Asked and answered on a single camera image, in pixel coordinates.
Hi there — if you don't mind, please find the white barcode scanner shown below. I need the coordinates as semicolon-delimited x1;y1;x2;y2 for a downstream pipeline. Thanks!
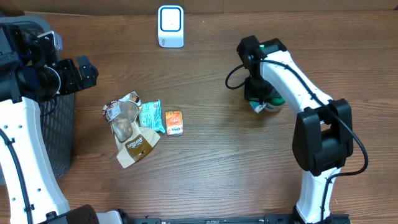
157;5;184;48

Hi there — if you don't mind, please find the grey plastic mesh basket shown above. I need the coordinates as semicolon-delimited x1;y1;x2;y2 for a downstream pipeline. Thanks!
1;16;75;178

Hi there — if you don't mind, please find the green lid jar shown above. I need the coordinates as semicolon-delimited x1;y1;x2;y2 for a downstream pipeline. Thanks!
264;97;285;112

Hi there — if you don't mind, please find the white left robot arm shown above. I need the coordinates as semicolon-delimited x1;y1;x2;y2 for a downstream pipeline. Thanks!
1;24;122;223

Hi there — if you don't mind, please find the brown pastry bag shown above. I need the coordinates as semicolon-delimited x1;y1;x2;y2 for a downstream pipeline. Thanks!
102;91;160;169

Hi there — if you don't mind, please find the orange tissue pack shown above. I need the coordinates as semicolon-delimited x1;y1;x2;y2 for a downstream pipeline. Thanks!
165;111;183;136

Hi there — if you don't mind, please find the small teal tissue pack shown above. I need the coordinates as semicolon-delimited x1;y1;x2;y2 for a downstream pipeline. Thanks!
249;101;267;113

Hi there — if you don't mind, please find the teal wet wipes pack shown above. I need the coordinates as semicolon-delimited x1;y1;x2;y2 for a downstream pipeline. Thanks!
139;100;165;133

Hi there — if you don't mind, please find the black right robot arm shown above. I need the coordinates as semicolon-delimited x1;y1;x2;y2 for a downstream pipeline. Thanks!
236;35;353;223

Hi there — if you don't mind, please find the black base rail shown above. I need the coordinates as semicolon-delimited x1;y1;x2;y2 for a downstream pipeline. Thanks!
130;213;351;224

